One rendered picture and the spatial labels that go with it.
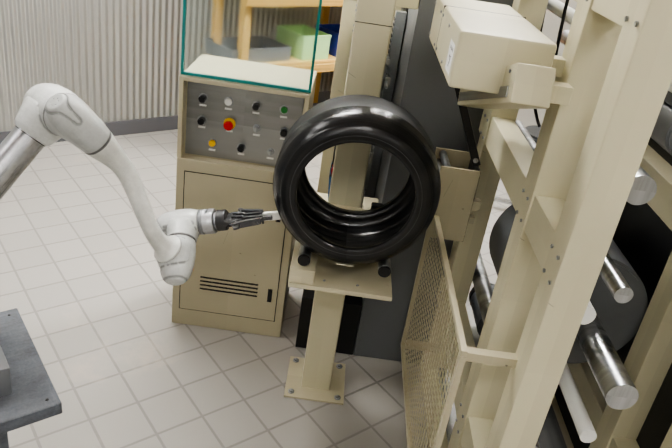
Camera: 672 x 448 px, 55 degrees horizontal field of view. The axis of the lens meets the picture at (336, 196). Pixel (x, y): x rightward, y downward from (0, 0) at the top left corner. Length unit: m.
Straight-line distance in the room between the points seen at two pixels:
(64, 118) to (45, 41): 3.24
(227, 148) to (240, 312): 0.84
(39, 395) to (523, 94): 1.56
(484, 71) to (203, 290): 1.96
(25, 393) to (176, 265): 0.57
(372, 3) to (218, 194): 1.16
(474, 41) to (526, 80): 0.17
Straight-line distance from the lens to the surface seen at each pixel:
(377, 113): 2.04
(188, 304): 3.29
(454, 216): 2.48
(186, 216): 2.30
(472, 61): 1.71
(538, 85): 1.65
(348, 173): 2.46
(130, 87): 5.48
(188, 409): 2.94
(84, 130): 1.99
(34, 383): 2.14
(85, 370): 3.15
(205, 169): 2.91
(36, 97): 2.13
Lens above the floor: 2.06
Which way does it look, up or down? 26 degrees down
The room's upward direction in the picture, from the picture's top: 9 degrees clockwise
